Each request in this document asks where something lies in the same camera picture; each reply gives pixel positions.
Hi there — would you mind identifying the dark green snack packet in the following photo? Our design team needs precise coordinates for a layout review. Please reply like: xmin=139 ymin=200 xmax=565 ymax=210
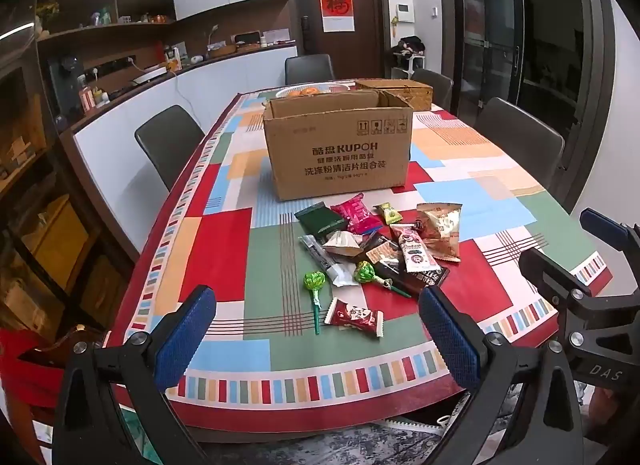
xmin=294 ymin=201 xmax=347 ymax=241

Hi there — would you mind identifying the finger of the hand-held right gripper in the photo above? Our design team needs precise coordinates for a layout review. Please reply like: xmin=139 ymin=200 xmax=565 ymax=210
xmin=580 ymin=208 xmax=640 ymax=252
xmin=519 ymin=247 xmax=596 ymax=306

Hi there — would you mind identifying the clear stick packet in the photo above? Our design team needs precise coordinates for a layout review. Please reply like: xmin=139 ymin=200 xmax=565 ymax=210
xmin=299 ymin=235 xmax=334 ymax=272

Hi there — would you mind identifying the small white wrapper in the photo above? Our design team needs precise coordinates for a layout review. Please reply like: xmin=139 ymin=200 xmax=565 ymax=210
xmin=327 ymin=262 xmax=360 ymax=288

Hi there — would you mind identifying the dark brown door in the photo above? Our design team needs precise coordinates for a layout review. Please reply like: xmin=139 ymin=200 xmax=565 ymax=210
xmin=291 ymin=0 xmax=387 ymax=80

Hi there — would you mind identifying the brown cardboard box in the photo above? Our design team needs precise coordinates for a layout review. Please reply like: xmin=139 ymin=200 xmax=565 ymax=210
xmin=263 ymin=90 xmax=414 ymax=202

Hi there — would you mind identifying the pink snack packet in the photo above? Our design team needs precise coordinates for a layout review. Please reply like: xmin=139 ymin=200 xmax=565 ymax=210
xmin=330 ymin=194 xmax=383 ymax=235

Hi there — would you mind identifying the beige and brown snack packet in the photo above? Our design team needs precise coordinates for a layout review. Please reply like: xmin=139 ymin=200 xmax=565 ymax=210
xmin=416 ymin=202 xmax=463 ymax=264

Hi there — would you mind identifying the white power cable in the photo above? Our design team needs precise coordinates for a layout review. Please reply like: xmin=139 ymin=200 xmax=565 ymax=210
xmin=172 ymin=69 xmax=202 ymax=122

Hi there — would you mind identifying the long pink and white packet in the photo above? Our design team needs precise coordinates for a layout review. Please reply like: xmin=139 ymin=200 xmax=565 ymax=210
xmin=390 ymin=224 xmax=434 ymax=274

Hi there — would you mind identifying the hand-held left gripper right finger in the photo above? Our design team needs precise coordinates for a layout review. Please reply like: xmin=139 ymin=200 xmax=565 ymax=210
xmin=419 ymin=286 xmax=586 ymax=465

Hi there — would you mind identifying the cream snack packet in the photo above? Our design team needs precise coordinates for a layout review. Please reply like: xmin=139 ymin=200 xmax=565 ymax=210
xmin=322 ymin=231 xmax=366 ymax=259

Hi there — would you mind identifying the dark glass display cabinet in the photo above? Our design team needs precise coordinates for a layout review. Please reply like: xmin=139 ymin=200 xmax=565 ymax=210
xmin=0 ymin=0 xmax=142 ymax=341

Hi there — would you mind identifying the colourful patchwork tablecloth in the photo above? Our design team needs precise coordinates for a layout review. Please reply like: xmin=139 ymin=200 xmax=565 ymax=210
xmin=107 ymin=90 xmax=613 ymax=426

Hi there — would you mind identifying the flat white appliance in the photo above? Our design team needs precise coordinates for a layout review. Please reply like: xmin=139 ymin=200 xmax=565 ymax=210
xmin=129 ymin=68 xmax=167 ymax=87

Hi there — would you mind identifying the green lollipop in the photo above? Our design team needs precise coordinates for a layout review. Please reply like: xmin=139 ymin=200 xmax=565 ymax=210
xmin=354 ymin=261 xmax=412 ymax=299
xmin=304 ymin=270 xmax=327 ymax=335

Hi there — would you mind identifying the dark glass sliding door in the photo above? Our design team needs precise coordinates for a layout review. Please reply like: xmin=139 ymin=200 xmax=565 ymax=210
xmin=449 ymin=0 xmax=617 ymax=201

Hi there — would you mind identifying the woven wicker basket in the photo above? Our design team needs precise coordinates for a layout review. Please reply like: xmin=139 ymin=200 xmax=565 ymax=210
xmin=355 ymin=78 xmax=434 ymax=111

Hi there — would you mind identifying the white plate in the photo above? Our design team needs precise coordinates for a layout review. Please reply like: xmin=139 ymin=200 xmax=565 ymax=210
xmin=275 ymin=84 xmax=352 ymax=99

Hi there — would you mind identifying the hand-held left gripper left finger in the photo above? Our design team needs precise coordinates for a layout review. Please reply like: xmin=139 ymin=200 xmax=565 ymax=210
xmin=52 ymin=285 xmax=218 ymax=465

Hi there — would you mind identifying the white sideboard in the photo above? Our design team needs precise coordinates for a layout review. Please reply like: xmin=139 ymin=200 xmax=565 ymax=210
xmin=72 ymin=44 xmax=299 ymax=181

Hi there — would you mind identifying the brown and orange snack packet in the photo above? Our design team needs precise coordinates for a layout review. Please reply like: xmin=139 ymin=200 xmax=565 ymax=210
xmin=360 ymin=237 xmax=401 ymax=267

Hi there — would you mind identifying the red and white door poster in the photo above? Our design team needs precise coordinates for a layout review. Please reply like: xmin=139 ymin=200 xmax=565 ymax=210
xmin=318 ymin=0 xmax=356 ymax=32

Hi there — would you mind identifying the black coffee machine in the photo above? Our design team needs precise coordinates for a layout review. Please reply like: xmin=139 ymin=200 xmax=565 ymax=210
xmin=49 ymin=55 xmax=87 ymax=112

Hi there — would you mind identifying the red and white candy packet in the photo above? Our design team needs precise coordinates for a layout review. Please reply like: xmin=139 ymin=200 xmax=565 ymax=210
xmin=325 ymin=297 xmax=385 ymax=339

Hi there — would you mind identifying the dark grey dining chair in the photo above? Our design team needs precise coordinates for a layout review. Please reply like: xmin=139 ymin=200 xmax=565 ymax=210
xmin=134 ymin=105 xmax=206 ymax=191
xmin=474 ymin=98 xmax=566 ymax=191
xmin=411 ymin=69 xmax=453 ymax=112
xmin=285 ymin=54 xmax=335 ymax=86

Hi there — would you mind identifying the black snack packet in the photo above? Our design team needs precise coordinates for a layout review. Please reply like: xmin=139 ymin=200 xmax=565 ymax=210
xmin=372 ymin=265 xmax=451 ymax=299

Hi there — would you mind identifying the small yellow-green candy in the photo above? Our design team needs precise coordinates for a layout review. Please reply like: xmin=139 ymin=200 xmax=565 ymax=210
xmin=375 ymin=202 xmax=403 ymax=225

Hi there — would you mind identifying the white cart with black bag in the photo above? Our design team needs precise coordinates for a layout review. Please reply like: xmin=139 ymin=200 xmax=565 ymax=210
xmin=391 ymin=36 xmax=427 ymax=79

